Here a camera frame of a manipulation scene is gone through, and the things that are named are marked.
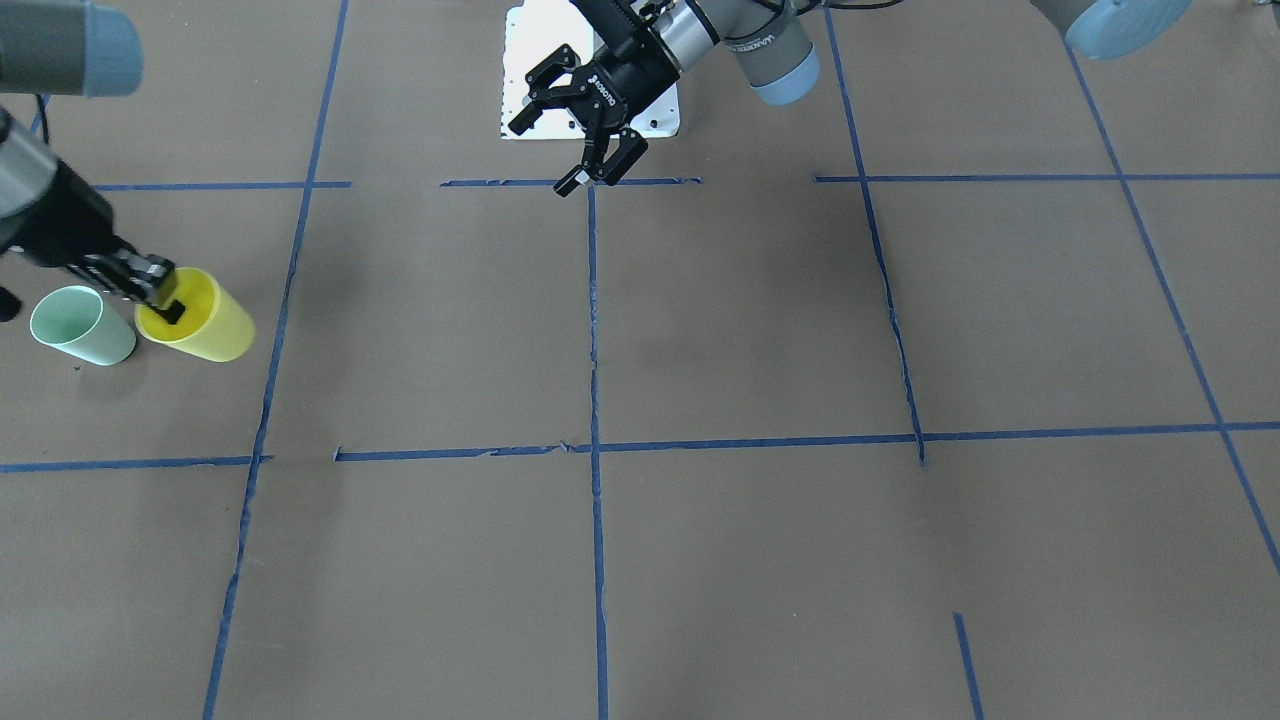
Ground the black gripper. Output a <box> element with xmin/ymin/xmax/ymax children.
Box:
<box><xmin>508</xmin><ymin>1</ymin><xmax>681</xmax><ymax>197</ymax></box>
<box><xmin>8</xmin><ymin>160</ymin><xmax>186</xmax><ymax>325</ymax></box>

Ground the yellow paper cup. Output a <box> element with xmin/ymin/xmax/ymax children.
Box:
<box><xmin>134</xmin><ymin>266</ymin><xmax>256</xmax><ymax>363</ymax></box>

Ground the white pedestal base plate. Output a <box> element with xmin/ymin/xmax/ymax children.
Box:
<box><xmin>500</xmin><ymin>4</ymin><xmax>681</xmax><ymax>141</ymax></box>

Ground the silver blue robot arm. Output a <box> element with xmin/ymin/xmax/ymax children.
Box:
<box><xmin>1</xmin><ymin>1</ymin><xmax>186</xmax><ymax>324</ymax></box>
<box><xmin>500</xmin><ymin>1</ymin><xmax>1190</xmax><ymax>196</ymax></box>

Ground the green paper cup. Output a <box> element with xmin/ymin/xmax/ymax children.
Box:
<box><xmin>28</xmin><ymin>284</ymin><xmax>137</xmax><ymax>366</ymax></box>

